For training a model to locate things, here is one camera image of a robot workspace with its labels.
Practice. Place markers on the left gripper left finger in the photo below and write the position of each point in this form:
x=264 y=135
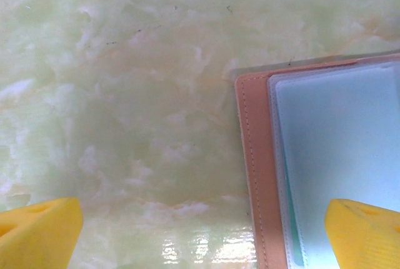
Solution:
x=37 y=234

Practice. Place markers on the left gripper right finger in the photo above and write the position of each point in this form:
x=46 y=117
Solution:
x=365 y=237

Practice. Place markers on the teal membership card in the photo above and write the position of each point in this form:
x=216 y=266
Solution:
x=337 y=140

